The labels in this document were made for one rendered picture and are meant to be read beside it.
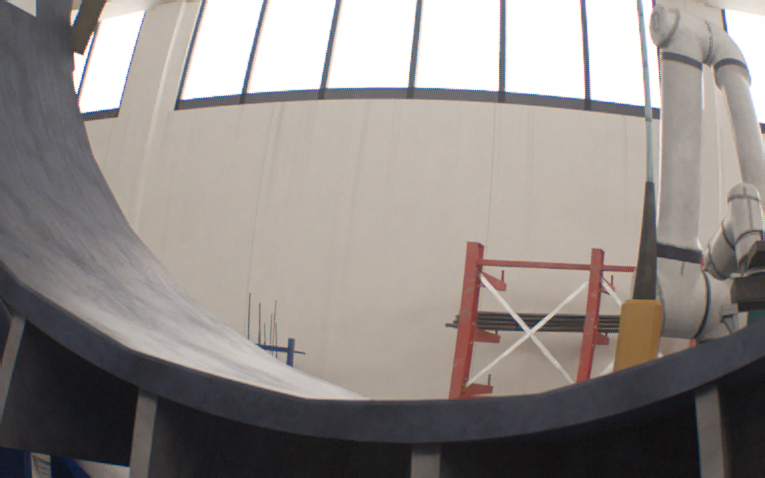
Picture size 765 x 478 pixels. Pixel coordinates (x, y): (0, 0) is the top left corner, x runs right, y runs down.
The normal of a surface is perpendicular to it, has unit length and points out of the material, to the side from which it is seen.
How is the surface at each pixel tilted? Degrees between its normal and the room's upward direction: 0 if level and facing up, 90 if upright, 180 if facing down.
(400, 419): 90
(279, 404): 90
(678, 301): 100
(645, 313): 90
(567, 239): 90
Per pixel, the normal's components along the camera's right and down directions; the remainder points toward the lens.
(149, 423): -0.35, -0.18
